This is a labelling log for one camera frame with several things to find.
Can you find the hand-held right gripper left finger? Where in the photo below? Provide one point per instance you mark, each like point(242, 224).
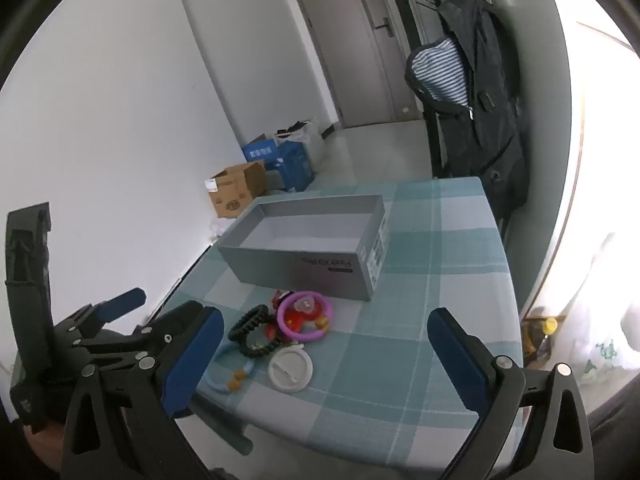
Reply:
point(192, 360)

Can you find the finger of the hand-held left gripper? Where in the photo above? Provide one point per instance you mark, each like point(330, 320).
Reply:
point(122, 302)
point(172, 322)

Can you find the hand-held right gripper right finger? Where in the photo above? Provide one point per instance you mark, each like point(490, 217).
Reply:
point(457, 360)

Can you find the small round case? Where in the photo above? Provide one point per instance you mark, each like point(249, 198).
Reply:
point(290, 370)

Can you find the grey cardboard box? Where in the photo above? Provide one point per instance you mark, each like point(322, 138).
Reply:
point(300, 265)

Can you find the teal plaid tablecloth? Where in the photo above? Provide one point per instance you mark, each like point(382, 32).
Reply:
point(410, 310)

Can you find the yellow capped bottle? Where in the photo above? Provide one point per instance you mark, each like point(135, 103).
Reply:
point(547, 330)

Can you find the white plastic bag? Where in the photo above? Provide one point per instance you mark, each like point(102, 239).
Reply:
point(216, 232)

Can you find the brown cardboard box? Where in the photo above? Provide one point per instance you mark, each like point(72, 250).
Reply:
point(235, 195)

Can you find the white floral cloth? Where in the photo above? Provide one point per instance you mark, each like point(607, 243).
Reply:
point(600, 335)

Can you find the blue cardboard box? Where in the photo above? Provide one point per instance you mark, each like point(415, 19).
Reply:
point(257, 150)
point(292, 167)

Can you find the white bag with black items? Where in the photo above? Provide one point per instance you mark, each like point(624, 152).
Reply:
point(312, 140)

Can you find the black jacket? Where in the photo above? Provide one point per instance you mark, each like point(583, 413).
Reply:
point(490, 110)

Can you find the blue white striped shirt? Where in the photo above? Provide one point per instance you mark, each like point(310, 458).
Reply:
point(442, 75)

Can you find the grey door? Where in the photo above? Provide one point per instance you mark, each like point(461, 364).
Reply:
point(350, 60)

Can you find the black standing frame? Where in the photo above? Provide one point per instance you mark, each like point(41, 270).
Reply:
point(430, 135)

